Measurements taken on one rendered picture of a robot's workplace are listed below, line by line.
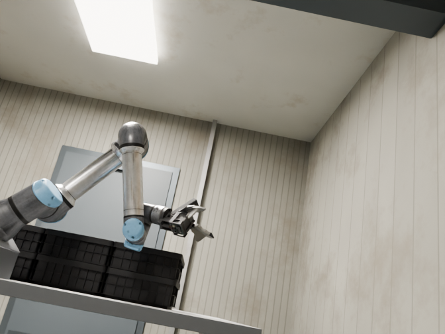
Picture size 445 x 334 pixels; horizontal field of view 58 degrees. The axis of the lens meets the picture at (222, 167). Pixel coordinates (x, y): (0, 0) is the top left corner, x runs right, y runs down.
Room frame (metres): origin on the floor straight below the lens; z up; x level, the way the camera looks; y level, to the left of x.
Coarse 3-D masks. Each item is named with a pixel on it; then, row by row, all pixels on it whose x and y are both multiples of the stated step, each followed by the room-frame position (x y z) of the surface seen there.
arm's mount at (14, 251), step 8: (0, 240) 1.43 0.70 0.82; (0, 248) 1.42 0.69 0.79; (8, 248) 1.47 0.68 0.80; (16, 248) 1.55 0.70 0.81; (0, 256) 1.44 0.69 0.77; (8, 256) 1.50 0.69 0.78; (16, 256) 1.56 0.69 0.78; (0, 264) 1.46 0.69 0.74; (8, 264) 1.52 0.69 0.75; (0, 272) 1.48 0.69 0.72; (8, 272) 1.54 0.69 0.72
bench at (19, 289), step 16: (0, 288) 1.22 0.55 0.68; (16, 288) 1.22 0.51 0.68; (32, 288) 1.22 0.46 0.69; (48, 288) 1.22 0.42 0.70; (64, 304) 1.22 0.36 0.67; (80, 304) 1.23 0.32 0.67; (96, 304) 1.23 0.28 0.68; (112, 304) 1.23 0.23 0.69; (128, 304) 1.23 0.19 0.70; (144, 320) 1.23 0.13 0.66; (160, 320) 1.23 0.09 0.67; (176, 320) 1.23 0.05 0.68; (192, 320) 1.23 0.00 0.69; (208, 320) 1.24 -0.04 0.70; (224, 320) 1.84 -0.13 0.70
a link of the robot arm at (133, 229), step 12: (120, 132) 1.47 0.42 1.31; (132, 132) 1.44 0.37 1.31; (144, 132) 1.49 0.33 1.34; (120, 144) 1.45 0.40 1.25; (132, 144) 1.43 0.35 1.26; (132, 156) 1.45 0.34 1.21; (132, 168) 1.45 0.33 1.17; (132, 180) 1.45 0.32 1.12; (132, 192) 1.45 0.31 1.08; (132, 204) 1.45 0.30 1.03; (132, 216) 1.45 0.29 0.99; (132, 228) 1.44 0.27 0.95; (132, 240) 1.48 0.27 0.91
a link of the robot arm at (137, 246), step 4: (144, 224) 1.59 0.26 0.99; (148, 224) 1.60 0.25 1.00; (144, 228) 1.59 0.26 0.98; (148, 228) 1.61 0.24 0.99; (144, 236) 1.55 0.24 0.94; (144, 240) 1.61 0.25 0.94; (124, 244) 1.60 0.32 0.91; (128, 244) 1.59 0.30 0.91; (132, 244) 1.58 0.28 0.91; (136, 244) 1.59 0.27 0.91; (140, 244) 1.60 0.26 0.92; (128, 248) 1.63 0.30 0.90; (132, 248) 1.59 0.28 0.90; (136, 248) 1.59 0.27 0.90; (140, 248) 1.61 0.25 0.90
